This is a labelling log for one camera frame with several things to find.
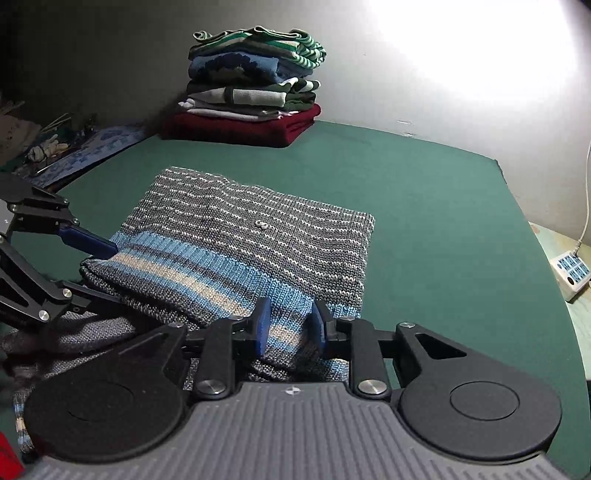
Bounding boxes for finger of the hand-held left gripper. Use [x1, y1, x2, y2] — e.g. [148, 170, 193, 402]
[0, 173, 119, 260]
[0, 241, 139, 333]

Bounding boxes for white power strip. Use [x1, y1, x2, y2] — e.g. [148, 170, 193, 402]
[549, 249, 591, 303]

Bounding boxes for pale lavender folded garment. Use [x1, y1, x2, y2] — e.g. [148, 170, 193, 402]
[178, 97, 287, 122]

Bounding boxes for green and white folded garment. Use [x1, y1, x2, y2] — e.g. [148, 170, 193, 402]
[185, 78, 321, 112]

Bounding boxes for dark red folded sweater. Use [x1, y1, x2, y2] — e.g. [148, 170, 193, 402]
[159, 104, 321, 148]

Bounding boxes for printed bed sheet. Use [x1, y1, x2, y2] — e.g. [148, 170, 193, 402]
[529, 222, 591, 384]

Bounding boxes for blue patterned folded sweater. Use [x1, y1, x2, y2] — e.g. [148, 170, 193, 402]
[189, 53, 315, 85]

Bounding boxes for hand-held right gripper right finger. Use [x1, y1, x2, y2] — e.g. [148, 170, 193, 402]
[311, 299, 469, 398]

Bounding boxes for white gloves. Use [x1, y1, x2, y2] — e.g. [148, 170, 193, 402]
[25, 134, 70, 162]

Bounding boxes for white cable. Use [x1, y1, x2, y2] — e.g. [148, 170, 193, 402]
[573, 138, 591, 257]

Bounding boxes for grey blue knit sweater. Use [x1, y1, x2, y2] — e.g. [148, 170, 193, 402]
[0, 166, 376, 462]

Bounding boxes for blue patterned towel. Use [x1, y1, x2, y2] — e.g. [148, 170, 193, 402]
[28, 124, 148, 190]

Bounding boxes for red garment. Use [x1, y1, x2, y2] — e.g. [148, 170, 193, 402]
[0, 431, 25, 478]

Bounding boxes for green table cloth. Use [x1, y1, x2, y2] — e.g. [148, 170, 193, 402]
[0, 117, 587, 480]

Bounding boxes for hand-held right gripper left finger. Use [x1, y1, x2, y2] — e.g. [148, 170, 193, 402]
[115, 298, 271, 402]

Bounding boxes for green white striped folded garment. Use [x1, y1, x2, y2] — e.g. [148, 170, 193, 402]
[191, 25, 328, 70]

